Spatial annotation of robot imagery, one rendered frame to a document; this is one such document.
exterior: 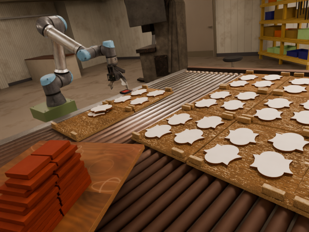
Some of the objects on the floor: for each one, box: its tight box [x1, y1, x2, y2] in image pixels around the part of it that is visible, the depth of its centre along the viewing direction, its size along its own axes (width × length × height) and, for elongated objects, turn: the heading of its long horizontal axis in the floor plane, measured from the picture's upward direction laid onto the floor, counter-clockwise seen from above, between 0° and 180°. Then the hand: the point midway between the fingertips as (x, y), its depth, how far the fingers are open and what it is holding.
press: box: [124, 0, 188, 83], centre depth 521 cm, size 144×127×277 cm
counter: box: [24, 53, 81, 81], centre depth 835 cm, size 83×259×88 cm, turn 69°
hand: (120, 89), depth 162 cm, fingers open, 14 cm apart
